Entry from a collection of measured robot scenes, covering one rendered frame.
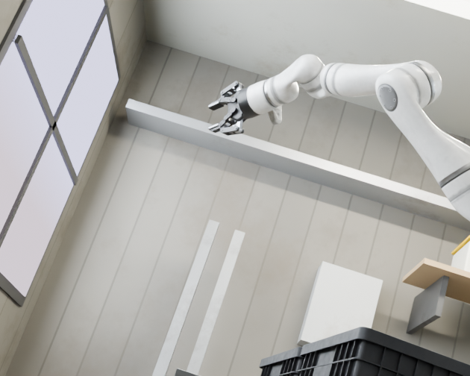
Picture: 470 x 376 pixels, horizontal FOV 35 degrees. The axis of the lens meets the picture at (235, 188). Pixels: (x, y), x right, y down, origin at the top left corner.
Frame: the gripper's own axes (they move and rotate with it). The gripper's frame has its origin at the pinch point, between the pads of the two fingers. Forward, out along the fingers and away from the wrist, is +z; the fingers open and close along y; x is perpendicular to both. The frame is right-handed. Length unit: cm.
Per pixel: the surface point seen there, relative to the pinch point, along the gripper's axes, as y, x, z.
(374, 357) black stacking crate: 64, 1, -42
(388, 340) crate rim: 61, 2, -44
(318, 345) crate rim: 58, 13, -20
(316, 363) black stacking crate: 62, 14, -19
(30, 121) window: -56, 31, 141
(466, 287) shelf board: -5, 246, 51
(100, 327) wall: 9, 137, 222
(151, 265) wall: -27, 157, 203
